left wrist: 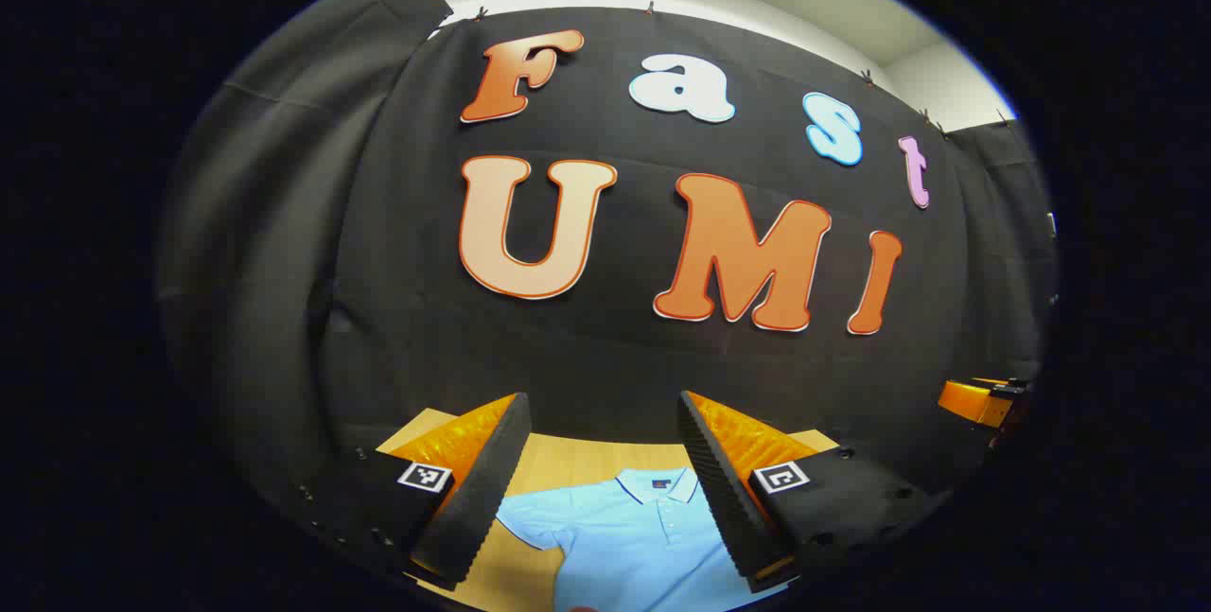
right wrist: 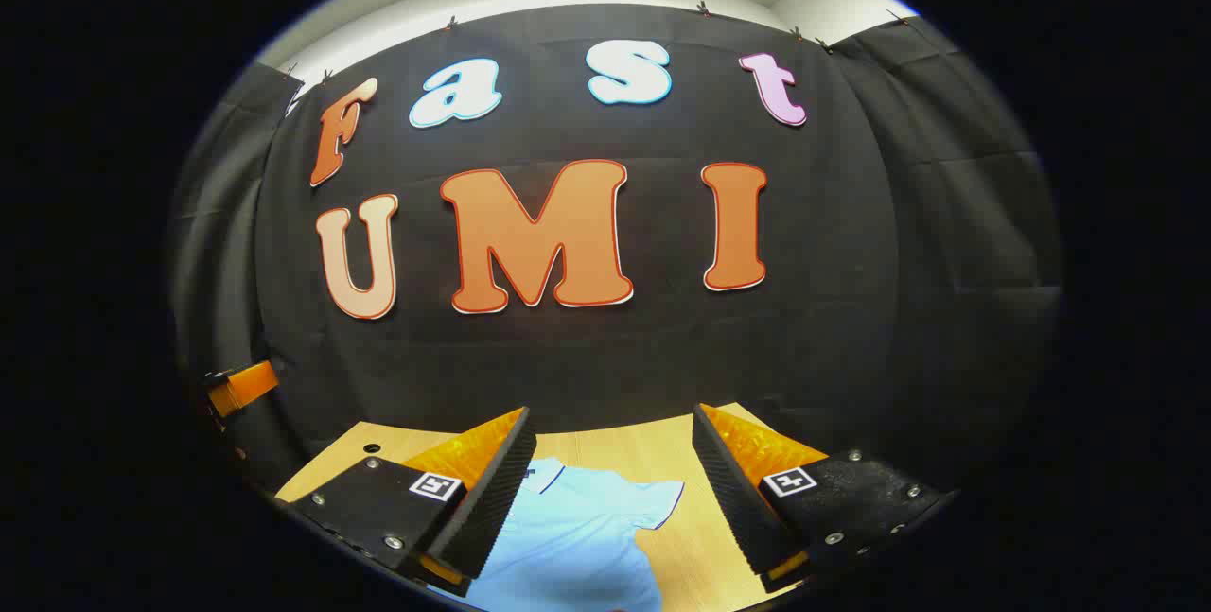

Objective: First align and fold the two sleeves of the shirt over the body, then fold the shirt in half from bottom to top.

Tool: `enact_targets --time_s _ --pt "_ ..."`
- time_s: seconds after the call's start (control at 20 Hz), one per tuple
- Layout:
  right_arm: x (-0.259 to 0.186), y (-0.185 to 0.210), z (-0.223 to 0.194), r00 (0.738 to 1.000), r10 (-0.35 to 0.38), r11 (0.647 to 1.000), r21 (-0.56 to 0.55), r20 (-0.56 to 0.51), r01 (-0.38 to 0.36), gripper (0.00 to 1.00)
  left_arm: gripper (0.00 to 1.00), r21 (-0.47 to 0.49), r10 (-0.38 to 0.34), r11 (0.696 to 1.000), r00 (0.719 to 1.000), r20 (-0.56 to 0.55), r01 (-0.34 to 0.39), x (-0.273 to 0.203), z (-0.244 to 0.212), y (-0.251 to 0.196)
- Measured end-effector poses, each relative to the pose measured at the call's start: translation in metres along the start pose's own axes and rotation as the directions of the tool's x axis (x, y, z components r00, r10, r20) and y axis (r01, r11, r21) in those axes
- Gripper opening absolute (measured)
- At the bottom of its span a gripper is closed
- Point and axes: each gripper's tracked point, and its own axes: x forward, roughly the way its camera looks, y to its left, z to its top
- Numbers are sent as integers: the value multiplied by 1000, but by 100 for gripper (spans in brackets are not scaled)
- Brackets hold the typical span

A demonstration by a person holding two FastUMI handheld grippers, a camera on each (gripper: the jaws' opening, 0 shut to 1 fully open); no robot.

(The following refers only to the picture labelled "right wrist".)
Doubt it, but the light blue T-shirt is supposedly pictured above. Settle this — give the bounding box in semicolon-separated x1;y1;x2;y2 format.
430;458;685;612

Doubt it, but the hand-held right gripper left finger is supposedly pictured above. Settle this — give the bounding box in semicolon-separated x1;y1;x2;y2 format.
284;407;538;599

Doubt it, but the black backdrop cloth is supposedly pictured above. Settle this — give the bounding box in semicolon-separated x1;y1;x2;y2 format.
168;2;1065;499

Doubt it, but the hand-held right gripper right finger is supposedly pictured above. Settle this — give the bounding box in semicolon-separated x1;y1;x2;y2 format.
693;403;961;594

